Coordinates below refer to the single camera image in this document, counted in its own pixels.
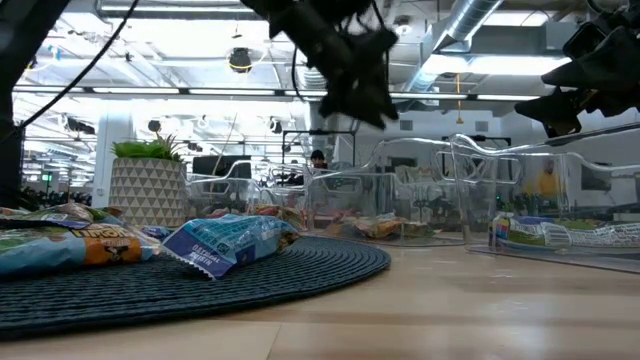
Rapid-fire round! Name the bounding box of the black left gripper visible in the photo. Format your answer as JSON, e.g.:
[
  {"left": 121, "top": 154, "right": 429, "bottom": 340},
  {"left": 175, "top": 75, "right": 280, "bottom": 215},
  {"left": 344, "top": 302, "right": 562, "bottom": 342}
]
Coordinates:
[{"left": 268, "top": 0, "right": 401, "bottom": 131}]

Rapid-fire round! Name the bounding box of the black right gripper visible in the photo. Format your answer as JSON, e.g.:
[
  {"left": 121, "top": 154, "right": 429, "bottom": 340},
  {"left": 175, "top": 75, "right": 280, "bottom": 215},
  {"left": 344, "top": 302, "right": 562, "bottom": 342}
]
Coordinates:
[{"left": 514, "top": 25, "right": 640, "bottom": 138}]

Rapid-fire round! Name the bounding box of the green orange granola bar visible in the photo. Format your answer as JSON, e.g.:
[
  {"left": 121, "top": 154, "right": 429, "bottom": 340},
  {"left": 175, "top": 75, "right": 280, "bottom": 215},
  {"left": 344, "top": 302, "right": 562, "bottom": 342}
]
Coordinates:
[
  {"left": 0, "top": 201, "right": 127, "bottom": 232},
  {"left": 323, "top": 215, "right": 396, "bottom": 241},
  {"left": 367, "top": 213, "right": 437, "bottom": 241},
  {"left": 0, "top": 221, "right": 163, "bottom": 279}
]

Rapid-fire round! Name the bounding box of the red granola bar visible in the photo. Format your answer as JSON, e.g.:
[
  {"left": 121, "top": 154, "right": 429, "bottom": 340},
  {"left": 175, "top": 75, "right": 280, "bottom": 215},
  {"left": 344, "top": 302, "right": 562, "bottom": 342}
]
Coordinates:
[
  {"left": 246, "top": 203, "right": 308, "bottom": 231},
  {"left": 206, "top": 205, "right": 239, "bottom": 221}
]

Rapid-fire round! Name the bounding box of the person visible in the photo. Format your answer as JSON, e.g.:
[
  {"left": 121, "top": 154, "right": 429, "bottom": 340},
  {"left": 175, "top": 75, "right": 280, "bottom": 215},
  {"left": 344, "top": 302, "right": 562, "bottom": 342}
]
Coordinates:
[
  {"left": 308, "top": 148, "right": 330, "bottom": 172},
  {"left": 535, "top": 158, "right": 563, "bottom": 199}
]

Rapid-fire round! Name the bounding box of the long ceiling light strip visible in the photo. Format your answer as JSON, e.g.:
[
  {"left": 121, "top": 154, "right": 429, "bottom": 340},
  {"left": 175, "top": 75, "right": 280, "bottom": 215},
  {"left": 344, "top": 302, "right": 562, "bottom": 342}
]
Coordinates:
[
  {"left": 12, "top": 85, "right": 327, "bottom": 98},
  {"left": 389, "top": 91, "right": 542, "bottom": 102}
]

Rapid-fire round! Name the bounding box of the round black ceiling device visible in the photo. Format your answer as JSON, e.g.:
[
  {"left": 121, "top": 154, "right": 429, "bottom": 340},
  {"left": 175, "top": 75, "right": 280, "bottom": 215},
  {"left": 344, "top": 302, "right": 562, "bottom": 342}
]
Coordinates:
[{"left": 227, "top": 45, "right": 254, "bottom": 75}]

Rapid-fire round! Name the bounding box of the black monitor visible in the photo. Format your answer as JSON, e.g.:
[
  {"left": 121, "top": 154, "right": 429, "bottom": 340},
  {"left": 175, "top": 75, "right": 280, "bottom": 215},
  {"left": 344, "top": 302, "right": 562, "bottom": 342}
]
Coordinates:
[{"left": 191, "top": 154, "right": 253, "bottom": 181}]

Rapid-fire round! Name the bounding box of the round dark woven placemat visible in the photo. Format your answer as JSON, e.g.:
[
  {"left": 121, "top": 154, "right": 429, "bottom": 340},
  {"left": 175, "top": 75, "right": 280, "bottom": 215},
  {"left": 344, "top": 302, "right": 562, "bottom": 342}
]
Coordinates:
[{"left": 0, "top": 234, "right": 393, "bottom": 343}]

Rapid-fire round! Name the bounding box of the green succulent in patterned pot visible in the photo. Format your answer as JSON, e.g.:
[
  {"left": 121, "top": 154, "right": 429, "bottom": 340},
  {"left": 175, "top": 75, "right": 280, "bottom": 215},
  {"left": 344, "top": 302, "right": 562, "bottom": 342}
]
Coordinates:
[{"left": 108, "top": 131, "right": 191, "bottom": 229}]

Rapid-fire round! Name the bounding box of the black rack frame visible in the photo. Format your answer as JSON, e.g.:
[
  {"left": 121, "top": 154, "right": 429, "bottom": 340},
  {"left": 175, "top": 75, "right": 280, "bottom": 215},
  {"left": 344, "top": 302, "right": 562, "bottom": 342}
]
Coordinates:
[{"left": 280, "top": 128, "right": 358, "bottom": 169}]

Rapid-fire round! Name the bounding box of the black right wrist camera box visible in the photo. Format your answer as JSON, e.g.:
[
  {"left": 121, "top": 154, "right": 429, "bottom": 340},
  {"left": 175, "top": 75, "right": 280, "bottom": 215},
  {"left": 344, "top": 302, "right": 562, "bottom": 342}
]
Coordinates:
[{"left": 561, "top": 21, "right": 609, "bottom": 61}]

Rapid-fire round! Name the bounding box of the yellow hanging cord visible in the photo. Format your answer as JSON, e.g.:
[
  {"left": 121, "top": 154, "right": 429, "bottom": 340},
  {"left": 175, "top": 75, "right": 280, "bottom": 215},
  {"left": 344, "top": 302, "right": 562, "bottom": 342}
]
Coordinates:
[{"left": 454, "top": 71, "right": 465, "bottom": 126}]

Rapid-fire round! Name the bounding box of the silver ventilation duct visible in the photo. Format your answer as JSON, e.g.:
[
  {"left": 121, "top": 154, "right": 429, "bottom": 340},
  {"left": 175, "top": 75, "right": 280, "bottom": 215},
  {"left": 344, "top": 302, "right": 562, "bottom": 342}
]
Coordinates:
[{"left": 399, "top": 0, "right": 504, "bottom": 94}]

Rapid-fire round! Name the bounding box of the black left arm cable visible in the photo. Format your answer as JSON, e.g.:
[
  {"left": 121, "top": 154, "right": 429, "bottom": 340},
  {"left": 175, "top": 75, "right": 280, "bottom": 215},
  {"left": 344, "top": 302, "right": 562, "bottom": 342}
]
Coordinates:
[{"left": 18, "top": 0, "right": 142, "bottom": 129}]

